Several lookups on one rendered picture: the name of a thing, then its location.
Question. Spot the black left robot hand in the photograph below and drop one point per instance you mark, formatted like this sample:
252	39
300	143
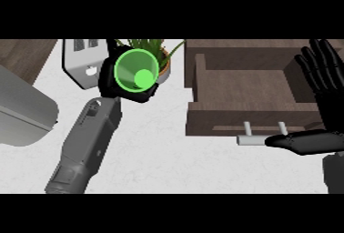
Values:
107	86

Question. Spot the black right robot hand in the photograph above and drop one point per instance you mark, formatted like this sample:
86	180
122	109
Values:
325	91

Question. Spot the green cup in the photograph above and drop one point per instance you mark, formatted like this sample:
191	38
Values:
137	71

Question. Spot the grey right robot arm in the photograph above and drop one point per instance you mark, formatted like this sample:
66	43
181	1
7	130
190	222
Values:
336	173

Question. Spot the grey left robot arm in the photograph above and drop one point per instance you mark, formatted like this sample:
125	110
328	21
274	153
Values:
88	142

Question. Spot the brown wooden drawer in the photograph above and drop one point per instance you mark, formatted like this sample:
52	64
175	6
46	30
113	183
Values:
252	100

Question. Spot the green potted plant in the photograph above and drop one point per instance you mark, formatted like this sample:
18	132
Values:
157	53

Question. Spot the brown wooden panel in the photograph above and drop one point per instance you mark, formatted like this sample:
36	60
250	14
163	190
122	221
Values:
24	56

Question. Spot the grey appliance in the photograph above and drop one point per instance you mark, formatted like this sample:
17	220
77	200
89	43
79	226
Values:
23	115

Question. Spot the brown wooden cabinet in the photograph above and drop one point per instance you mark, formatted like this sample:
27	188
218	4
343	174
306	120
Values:
252	47

